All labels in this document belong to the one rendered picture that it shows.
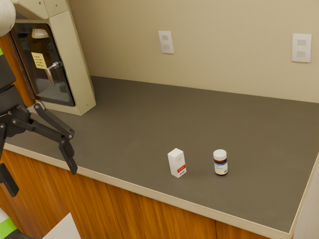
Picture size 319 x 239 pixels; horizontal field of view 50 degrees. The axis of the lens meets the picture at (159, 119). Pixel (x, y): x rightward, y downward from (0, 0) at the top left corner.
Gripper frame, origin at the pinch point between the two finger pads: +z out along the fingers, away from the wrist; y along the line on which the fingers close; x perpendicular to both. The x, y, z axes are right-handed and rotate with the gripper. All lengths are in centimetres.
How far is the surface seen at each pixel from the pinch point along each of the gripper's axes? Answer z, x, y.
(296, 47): 13, -64, -87
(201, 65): 14, -94, -54
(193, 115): 27, -71, -40
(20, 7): -37, -77, 9
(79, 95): 6, -92, 5
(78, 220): 58, -73, 27
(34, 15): -33, -80, 6
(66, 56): -13, -89, 3
